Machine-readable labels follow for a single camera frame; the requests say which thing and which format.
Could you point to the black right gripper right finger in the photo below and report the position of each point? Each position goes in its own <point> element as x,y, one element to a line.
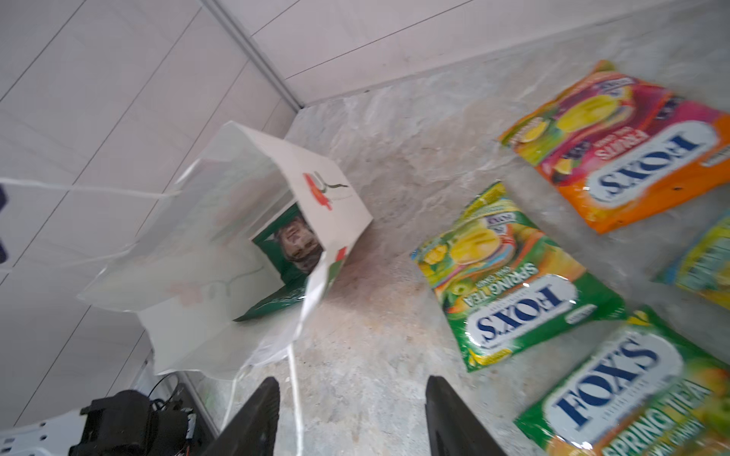
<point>453,428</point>

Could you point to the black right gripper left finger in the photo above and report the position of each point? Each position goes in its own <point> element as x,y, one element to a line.
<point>253,430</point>

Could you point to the floral white paper bag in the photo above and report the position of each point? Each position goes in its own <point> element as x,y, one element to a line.
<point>195,269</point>

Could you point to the green Real crisps bag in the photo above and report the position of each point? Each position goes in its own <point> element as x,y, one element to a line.
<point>293,248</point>

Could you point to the green Fox's spring tea bag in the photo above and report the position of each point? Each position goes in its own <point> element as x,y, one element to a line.
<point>703,268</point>

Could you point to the orange pink Fox's candy bag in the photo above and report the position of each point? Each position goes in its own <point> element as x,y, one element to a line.
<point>620,149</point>

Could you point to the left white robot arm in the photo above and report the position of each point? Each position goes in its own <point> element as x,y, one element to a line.
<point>128,423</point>

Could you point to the aluminium left corner post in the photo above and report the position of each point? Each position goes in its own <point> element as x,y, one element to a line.
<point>252,51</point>

